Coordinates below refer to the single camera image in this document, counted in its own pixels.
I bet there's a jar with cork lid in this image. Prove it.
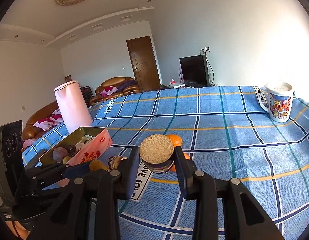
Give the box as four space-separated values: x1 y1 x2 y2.
139 134 174 173

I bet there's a yellow mango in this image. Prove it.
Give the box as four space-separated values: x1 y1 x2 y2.
89 159 110 172

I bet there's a brown striped shell object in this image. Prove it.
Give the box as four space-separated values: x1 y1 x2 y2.
108 156 127 170

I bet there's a small dark fruit in tin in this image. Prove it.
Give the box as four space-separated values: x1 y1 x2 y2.
64 145 77 158

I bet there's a dark purple passion fruit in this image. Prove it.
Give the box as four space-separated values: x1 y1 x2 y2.
52 147 69 163

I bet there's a pink metal tin box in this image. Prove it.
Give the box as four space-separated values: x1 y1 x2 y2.
39 126 112 165

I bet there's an orange fruit lower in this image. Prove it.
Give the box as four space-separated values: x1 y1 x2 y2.
170 153 190 172

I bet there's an orange fruit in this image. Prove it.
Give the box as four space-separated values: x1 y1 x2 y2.
170 153 190 172
166 134 183 147

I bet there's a blue plaid tablecloth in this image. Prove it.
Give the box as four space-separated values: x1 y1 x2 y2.
21 85 309 240

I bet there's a brown leather sofa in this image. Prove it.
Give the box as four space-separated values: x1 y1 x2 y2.
22 101 63 149

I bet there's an orange fruit upper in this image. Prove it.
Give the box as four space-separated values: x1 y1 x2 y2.
166 134 183 147

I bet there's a pink white cylindrical kettle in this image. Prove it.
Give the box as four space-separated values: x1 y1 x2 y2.
54 80 93 133

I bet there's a brown leather armchair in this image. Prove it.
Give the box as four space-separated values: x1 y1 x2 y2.
89 76 140 105

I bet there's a cartoon printed white mug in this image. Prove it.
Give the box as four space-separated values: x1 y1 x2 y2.
258 82 294 123

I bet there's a black television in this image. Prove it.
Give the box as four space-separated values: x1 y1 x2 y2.
179 55 210 87

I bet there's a brown wooden door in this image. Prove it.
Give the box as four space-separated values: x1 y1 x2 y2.
126 36 160 92

